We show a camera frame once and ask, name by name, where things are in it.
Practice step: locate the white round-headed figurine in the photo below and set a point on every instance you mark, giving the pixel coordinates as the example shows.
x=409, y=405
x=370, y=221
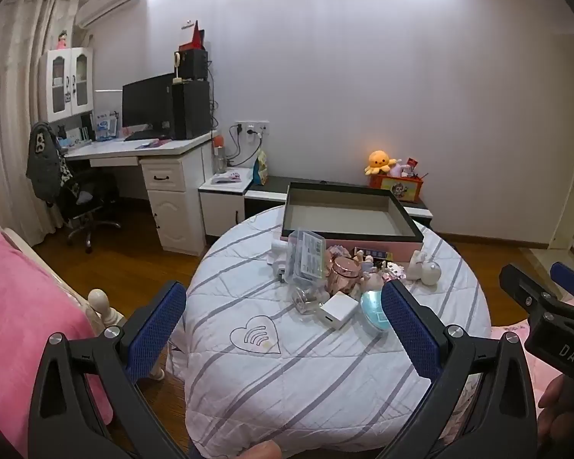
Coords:
x=428, y=272

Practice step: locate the person's right hand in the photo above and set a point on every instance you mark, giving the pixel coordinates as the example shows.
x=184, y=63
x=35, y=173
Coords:
x=555, y=401

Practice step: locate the pink fleece blanket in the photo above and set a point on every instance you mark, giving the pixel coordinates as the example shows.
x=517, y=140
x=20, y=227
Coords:
x=24, y=306

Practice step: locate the pink storage box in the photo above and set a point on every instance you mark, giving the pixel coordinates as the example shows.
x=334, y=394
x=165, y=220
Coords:
x=349, y=236

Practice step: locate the rose gold round jar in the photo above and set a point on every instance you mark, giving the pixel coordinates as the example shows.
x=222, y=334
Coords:
x=345, y=275

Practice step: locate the white air conditioner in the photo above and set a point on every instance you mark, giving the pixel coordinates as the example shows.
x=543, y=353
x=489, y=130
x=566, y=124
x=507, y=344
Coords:
x=107, y=2

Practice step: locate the white nightstand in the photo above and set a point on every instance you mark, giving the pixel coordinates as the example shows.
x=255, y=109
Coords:
x=222, y=205

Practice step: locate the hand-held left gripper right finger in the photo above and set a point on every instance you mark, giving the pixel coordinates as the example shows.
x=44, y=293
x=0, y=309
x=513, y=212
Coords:
x=406, y=325

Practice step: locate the black keyboard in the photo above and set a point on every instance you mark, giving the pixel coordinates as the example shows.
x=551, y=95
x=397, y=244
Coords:
x=143, y=136

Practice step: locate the black computer tower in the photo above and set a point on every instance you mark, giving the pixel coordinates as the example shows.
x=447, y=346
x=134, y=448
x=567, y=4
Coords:
x=191, y=110

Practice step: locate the white desk with drawers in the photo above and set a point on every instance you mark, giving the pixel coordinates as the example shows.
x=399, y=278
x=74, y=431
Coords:
x=177, y=201

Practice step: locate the small doll figurine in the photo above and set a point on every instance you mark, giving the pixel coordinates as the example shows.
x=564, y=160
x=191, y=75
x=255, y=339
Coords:
x=369, y=272

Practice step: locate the white wall socket strip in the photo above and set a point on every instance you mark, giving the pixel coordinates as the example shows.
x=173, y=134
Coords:
x=252, y=127

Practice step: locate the small glass jar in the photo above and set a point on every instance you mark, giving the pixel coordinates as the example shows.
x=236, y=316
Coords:
x=304, y=300

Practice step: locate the black computer monitor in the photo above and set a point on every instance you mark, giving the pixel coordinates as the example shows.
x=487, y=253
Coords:
x=146, y=103

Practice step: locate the clear bottle with orange cap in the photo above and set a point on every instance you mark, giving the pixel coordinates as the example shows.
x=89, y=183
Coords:
x=219, y=155

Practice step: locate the white square charger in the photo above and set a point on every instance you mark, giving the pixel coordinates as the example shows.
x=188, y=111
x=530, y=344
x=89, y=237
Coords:
x=337, y=311

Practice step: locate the dark patterned garment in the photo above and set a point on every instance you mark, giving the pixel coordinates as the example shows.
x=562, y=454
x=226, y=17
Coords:
x=45, y=162

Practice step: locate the white striped quilt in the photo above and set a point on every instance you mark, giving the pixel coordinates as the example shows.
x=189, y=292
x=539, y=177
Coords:
x=277, y=382

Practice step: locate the teal round clear container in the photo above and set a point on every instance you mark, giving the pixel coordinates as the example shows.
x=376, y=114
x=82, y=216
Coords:
x=372, y=311

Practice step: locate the small pink toy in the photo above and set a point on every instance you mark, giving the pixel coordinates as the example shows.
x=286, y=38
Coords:
x=393, y=270

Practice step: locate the row of books and files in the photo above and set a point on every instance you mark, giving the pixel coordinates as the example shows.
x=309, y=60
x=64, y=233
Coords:
x=106, y=124

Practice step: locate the white glass-door cabinet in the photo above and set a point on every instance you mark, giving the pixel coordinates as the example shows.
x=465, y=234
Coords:
x=67, y=83

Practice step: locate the clear plastic box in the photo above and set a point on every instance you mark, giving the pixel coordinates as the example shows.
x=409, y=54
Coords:
x=306, y=260

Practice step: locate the pink flat package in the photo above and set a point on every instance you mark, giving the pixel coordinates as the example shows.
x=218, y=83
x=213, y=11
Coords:
x=226, y=178

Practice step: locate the small white stand lamp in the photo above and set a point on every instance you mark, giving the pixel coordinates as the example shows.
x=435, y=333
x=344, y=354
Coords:
x=177, y=67

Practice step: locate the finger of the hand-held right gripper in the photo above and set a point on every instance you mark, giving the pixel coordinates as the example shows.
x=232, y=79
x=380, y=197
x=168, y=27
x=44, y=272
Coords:
x=524, y=284
x=571, y=277

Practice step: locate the orange octopus plush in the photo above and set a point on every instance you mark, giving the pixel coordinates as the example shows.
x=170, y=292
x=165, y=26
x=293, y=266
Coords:
x=379, y=161

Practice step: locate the dark rectangular flat box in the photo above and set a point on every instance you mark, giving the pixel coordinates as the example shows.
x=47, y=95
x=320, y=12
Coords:
x=375, y=253

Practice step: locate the black speaker box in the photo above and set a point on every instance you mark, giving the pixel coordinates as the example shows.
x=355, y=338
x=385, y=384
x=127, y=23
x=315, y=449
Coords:
x=193, y=64

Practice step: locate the low black-top cabinet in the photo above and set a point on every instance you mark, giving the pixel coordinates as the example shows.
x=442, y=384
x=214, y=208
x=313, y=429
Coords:
x=268, y=191

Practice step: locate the blue and yellow snack bag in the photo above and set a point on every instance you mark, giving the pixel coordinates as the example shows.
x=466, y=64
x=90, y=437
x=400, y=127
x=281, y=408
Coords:
x=260, y=167

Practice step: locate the red toy box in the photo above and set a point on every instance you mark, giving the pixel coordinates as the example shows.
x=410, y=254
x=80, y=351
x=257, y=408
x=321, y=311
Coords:
x=397, y=189

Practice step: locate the cream curtain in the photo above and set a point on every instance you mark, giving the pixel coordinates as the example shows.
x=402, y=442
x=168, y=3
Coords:
x=9, y=105

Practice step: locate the black office chair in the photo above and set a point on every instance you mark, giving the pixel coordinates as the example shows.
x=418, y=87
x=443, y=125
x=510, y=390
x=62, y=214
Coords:
x=88, y=196

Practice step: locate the pink patterned quilt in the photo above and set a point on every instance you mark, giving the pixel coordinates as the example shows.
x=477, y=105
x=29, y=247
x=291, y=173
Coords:
x=509, y=330

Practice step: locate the white plug adapter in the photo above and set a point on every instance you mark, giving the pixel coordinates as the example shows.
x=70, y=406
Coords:
x=278, y=254

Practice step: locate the white wooden bed frame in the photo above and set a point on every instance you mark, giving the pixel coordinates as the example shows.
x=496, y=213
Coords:
x=100, y=303

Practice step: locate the red paper bag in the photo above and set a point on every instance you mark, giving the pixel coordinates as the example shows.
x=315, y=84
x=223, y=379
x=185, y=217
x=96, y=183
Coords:
x=195, y=40

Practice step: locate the pink building block toy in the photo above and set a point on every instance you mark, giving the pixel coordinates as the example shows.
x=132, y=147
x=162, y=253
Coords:
x=337, y=251

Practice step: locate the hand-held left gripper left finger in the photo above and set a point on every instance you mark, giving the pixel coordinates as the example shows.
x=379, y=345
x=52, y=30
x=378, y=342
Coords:
x=159, y=318

